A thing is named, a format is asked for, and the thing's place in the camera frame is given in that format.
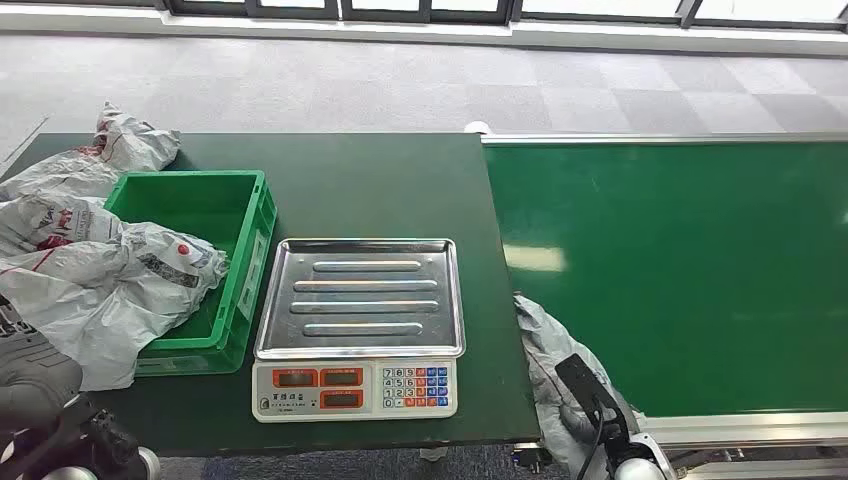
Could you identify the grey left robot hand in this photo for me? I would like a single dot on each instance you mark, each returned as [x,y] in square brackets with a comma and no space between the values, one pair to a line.
[36,391]

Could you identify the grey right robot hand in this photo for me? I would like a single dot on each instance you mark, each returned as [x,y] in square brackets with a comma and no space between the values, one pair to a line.
[590,387]

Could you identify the grey poly mailer package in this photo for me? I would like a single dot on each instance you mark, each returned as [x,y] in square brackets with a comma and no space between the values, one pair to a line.
[546,344]

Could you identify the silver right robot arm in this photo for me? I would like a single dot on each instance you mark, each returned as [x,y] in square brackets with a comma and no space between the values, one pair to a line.
[639,464]

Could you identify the grey mailer package red dot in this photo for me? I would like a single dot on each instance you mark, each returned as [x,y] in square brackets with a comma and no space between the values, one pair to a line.
[99,298]

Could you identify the green conveyor belt machine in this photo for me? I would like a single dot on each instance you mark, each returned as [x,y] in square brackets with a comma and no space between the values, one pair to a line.
[669,265]

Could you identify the grey mailer package red print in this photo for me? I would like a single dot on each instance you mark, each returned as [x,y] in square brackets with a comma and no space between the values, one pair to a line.
[60,222]

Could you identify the crumpled grey mailer package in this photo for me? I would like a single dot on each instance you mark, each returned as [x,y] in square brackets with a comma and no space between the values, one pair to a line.
[132,146]

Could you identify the green plastic crate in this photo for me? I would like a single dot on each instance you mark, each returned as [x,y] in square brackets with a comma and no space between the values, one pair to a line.
[192,205]

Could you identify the white electronic weighing scale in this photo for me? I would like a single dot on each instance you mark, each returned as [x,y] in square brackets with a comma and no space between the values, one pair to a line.
[361,298]

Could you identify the black window frame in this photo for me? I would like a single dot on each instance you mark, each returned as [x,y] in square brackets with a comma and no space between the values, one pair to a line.
[424,10]

